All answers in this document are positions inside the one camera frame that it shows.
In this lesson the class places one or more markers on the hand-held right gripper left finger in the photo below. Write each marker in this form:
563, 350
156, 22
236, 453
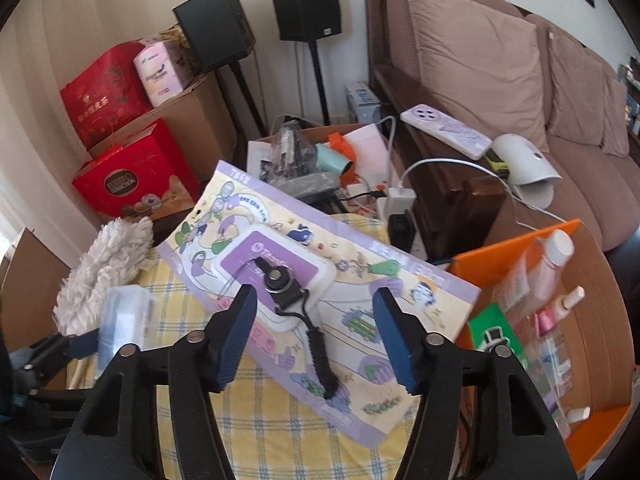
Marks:
235, 340

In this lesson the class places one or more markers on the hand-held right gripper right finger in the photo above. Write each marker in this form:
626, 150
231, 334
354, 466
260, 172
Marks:
395, 345

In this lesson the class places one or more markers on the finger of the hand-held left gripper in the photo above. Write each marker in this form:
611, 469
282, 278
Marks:
82, 346
60, 394

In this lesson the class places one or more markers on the clear pouch of travel bottles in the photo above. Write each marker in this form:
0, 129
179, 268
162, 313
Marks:
125, 315

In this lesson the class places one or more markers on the purple wet wipes pack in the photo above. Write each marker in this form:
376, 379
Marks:
350, 280

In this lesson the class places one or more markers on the white fluffy mop head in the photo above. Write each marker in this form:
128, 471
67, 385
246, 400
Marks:
105, 270

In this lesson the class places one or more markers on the green packet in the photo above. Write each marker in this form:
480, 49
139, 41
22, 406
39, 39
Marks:
492, 335

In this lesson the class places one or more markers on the yellow plaid tablecloth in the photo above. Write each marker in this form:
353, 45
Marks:
280, 435

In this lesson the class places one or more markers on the black power adapter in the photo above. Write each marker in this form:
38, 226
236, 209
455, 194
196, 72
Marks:
402, 230

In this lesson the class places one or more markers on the white charger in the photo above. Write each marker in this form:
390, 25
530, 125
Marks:
397, 200

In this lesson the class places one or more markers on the clear cosmetics packet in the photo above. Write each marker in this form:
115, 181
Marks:
555, 360

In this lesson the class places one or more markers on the brown wooden sofa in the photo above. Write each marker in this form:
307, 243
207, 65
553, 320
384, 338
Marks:
435, 185

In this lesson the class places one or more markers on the clear bottle with white cap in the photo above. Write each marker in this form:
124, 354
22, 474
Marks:
550, 265

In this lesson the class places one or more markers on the pink nail polish bottle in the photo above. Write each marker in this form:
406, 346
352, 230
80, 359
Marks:
565, 305

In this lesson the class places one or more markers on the red chocolate gift box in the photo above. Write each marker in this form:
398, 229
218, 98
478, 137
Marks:
135, 175

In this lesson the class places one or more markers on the pink paper sheet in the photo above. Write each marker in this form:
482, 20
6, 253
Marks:
367, 152

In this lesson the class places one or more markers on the clear bag of dark items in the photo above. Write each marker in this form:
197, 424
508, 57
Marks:
287, 152

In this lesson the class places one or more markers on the small white-capped bottle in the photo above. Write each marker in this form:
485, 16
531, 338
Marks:
580, 414

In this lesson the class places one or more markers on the teal tube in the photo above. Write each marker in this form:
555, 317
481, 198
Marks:
332, 157

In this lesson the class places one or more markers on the orange cardboard box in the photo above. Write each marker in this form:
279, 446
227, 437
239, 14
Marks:
595, 320

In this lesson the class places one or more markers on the orange plastic item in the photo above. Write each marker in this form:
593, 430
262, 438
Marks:
342, 142

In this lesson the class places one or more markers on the yellow black tape measure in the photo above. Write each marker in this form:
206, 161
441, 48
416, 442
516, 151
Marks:
497, 162

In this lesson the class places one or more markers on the cluttered cardboard box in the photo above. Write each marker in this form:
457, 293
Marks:
310, 132

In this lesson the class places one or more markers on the white purple power strip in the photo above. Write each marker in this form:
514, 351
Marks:
445, 130

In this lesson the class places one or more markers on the white nail lamp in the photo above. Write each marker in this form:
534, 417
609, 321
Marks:
527, 165

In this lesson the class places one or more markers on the large closed cardboard box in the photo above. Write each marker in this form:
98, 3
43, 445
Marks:
200, 115

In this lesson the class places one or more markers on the white sheer curtain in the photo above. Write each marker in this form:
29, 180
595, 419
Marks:
30, 110

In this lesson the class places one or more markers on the black speaker stand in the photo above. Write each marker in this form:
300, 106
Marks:
247, 95
317, 82

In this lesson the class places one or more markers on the blue white small carton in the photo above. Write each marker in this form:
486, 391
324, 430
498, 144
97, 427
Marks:
362, 100

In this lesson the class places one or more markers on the red gift bag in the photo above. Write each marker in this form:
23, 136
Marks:
105, 90

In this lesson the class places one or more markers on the white tissue roll pack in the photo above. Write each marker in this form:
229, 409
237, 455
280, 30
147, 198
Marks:
160, 72

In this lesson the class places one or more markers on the brown sofa back cushion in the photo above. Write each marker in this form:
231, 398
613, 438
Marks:
575, 85
465, 50

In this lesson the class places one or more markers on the gold wrapped package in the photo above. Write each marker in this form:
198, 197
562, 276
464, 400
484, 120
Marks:
176, 42

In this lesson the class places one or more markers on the black speaker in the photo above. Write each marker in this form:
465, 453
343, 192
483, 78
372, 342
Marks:
304, 7
215, 30

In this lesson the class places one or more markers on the small brown pillow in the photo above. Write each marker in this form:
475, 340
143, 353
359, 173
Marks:
617, 115

